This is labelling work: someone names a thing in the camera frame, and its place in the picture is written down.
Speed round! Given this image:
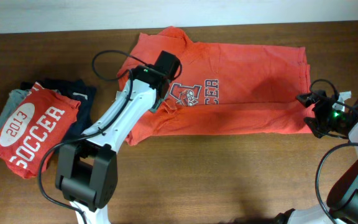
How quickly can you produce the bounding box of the orange McKinney Boyd soccer t-shirt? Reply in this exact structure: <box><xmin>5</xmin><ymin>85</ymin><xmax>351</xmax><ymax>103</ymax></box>
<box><xmin>122</xmin><ymin>27</ymin><xmax>312</xmax><ymax>146</ymax></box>

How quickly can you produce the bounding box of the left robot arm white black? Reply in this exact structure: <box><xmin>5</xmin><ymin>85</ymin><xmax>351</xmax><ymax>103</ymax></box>
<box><xmin>55</xmin><ymin>51</ymin><xmax>182</xmax><ymax>223</ymax></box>

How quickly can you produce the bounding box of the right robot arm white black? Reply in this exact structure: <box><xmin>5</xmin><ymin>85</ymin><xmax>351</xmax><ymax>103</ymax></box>
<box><xmin>272</xmin><ymin>90</ymin><xmax>358</xmax><ymax>223</ymax></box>

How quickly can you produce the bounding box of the folded navy blue shirt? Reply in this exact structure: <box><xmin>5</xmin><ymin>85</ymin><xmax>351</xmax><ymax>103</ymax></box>
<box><xmin>18</xmin><ymin>78</ymin><xmax>96</xmax><ymax>156</ymax></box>

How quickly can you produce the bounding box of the folded red 2013 soccer shirt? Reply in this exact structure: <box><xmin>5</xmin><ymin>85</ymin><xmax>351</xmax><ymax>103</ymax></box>
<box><xmin>0</xmin><ymin>82</ymin><xmax>81</xmax><ymax>179</ymax></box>

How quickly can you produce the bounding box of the folded grey shirt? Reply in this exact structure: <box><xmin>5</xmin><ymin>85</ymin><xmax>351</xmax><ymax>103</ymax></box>
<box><xmin>0</xmin><ymin>89</ymin><xmax>29</xmax><ymax>130</ymax></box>

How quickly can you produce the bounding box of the left black camera cable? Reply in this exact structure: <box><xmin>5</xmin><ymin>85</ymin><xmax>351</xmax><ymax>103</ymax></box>
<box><xmin>37</xmin><ymin>49</ymin><xmax>183</xmax><ymax>224</ymax></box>

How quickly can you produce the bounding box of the black camera cable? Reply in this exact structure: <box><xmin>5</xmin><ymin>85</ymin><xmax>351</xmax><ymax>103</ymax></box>
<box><xmin>309</xmin><ymin>78</ymin><xmax>358</xmax><ymax>224</ymax></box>
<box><xmin>37</xmin><ymin>49</ymin><xmax>183</xmax><ymax>224</ymax></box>

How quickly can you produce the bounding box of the right black camera cable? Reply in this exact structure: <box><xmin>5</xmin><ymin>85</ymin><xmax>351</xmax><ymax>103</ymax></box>
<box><xmin>309</xmin><ymin>78</ymin><xmax>358</xmax><ymax>224</ymax></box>

